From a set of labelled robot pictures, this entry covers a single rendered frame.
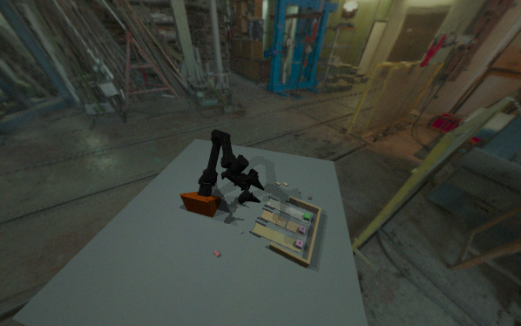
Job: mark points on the yellow checkered strip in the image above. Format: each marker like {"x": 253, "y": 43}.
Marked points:
{"x": 263, "y": 231}

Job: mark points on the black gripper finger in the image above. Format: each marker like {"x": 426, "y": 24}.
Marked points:
{"x": 258, "y": 184}
{"x": 253, "y": 199}

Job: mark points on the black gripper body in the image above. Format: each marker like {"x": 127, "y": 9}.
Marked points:
{"x": 244, "y": 195}

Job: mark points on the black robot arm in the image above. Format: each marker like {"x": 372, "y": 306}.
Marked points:
{"x": 234, "y": 166}

